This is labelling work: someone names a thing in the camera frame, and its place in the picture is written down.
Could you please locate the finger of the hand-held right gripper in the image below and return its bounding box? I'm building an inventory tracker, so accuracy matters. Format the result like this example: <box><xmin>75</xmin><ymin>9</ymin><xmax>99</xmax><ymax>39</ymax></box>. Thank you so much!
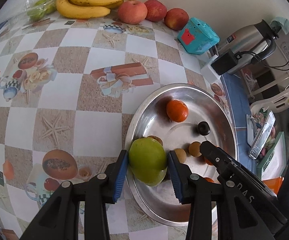
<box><xmin>200</xmin><ymin>141</ymin><xmax>240</xmax><ymax>181</ymax></box>

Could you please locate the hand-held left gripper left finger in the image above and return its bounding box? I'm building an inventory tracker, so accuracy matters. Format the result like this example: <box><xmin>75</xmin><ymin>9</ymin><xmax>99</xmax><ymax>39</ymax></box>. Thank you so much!
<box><xmin>19</xmin><ymin>149</ymin><xmax>129</xmax><ymax>240</ymax></box>

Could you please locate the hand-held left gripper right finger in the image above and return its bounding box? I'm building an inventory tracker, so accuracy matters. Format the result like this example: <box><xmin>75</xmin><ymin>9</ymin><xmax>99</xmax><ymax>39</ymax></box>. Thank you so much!
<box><xmin>168</xmin><ymin>150</ymin><xmax>236</xmax><ymax>240</ymax></box>

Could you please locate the brown kiwi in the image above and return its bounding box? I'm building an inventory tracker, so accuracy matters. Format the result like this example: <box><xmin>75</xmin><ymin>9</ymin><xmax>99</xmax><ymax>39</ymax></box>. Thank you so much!
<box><xmin>174</xmin><ymin>148</ymin><xmax>187</xmax><ymax>162</ymax></box>
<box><xmin>188</xmin><ymin>141</ymin><xmax>202</xmax><ymax>157</ymax></box>

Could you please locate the green mango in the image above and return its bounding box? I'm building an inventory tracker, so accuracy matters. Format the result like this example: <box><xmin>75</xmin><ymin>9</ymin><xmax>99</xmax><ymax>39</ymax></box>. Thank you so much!
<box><xmin>128</xmin><ymin>137</ymin><xmax>168</xmax><ymax>187</ymax></box>

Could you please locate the small tan round fruit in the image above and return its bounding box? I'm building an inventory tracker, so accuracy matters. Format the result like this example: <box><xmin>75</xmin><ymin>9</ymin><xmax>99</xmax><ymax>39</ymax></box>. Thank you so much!
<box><xmin>146</xmin><ymin>135</ymin><xmax>164</xmax><ymax>146</ymax></box>

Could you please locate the round steel plate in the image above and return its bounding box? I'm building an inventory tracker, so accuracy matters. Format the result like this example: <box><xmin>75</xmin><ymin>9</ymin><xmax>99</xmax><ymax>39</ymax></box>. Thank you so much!
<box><xmin>126</xmin><ymin>83</ymin><xmax>237</xmax><ymax>227</ymax></box>

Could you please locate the orange plastic item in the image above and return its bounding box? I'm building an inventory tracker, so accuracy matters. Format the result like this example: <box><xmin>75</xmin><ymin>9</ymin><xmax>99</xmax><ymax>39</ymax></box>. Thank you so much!
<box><xmin>261</xmin><ymin>176</ymin><xmax>284</xmax><ymax>195</ymax></box>

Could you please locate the green and white carton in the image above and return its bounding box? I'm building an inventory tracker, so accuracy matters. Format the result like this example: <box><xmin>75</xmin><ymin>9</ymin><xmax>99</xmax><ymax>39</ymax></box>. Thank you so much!
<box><xmin>257</xmin><ymin>131</ymin><xmax>286</xmax><ymax>176</ymax></box>

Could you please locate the silver flat packet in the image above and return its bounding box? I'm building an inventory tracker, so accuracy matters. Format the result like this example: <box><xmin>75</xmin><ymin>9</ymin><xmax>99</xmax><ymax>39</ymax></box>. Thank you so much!
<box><xmin>249</xmin><ymin>111</ymin><xmax>276</xmax><ymax>159</ymax></box>

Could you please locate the black power adapter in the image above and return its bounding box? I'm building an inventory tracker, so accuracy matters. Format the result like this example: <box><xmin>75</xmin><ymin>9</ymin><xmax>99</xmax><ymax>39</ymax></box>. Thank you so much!
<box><xmin>211</xmin><ymin>50</ymin><xmax>244</xmax><ymax>75</ymax></box>

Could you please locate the teal box with red label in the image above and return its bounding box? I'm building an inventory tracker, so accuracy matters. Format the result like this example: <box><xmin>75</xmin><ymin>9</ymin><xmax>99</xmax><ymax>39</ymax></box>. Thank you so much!
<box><xmin>177</xmin><ymin>17</ymin><xmax>220</xmax><ymax>55</ymax></box>

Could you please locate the appliance with teal lid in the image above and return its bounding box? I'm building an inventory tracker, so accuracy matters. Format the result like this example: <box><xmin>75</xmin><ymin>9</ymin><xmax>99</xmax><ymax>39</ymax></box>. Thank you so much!
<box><xmin>260</xmin><ymin>16</ymin><xmax>289</xmax><ymax>80</ymax></box>

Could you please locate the red apple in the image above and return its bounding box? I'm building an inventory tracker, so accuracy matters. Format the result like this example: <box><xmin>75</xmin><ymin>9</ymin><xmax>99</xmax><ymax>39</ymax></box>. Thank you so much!
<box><xmin>117</xmin><ymin>0</ymin><xmax>148</xmax><ymax>25</ymax></box>
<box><xmin>144</xmin><ymin>0</ymin><xmax>167</xmax><ymax>22</ymax></box>
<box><xmin>164</xmin><ymin>8</ymin><xmax>189</xmax><ymax>31</ymax></box>

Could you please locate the clear container of green fruit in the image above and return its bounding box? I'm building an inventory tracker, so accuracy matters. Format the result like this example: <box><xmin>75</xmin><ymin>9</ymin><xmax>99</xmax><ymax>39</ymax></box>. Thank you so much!
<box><xmin>22</xmin><ymin>0</ymin><xmax>57</xmax><ymax>23</ymax></box>

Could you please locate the black cable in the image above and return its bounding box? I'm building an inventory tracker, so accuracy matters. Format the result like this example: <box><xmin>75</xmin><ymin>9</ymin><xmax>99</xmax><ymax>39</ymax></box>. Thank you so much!
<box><xmin>237</xmin><ymin>27</ymin><xmax>289</xmax><ymax>71</ymax></box>

